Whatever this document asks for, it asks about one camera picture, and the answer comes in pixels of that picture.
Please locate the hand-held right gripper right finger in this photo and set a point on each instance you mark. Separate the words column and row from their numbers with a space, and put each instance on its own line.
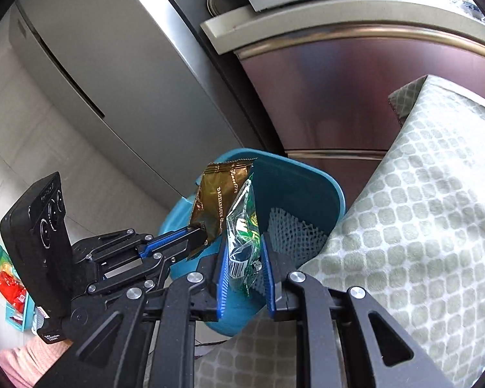
column 269, row 281

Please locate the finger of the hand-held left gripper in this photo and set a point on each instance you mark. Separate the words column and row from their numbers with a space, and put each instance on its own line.
column 165, row 241
column 178, row 256

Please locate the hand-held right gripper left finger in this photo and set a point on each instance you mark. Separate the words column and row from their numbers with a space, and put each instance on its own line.
column 222, row 279

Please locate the green clear plastic wrapper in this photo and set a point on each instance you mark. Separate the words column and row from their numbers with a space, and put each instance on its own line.
column 242, row 230

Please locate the brown foil snack wrapper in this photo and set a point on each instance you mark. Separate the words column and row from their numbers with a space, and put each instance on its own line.
column 218, row 198

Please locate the blue plastic trash bin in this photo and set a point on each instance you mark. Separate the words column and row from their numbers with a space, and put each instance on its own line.
column 299, row 186

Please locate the person's left forearm pink sleeve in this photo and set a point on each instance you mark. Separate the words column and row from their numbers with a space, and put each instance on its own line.
column 24, row 363

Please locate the red snack packet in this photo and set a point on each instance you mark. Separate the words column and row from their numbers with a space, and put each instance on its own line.
column 8, row 287

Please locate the white foam fruit net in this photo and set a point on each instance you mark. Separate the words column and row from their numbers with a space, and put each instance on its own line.
column 295, row 234

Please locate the grey-green tiled plush cloth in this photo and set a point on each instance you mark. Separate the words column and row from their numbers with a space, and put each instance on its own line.
column 428, row 210

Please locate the maroon kitchen cabinet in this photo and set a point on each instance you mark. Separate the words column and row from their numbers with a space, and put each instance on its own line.
column 327, row 89

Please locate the silver refrigerator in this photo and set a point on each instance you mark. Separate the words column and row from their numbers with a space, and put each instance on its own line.
column 105, row 48

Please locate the blue white porcelain jars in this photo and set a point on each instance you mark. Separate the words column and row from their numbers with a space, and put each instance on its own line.
column 473, row 10

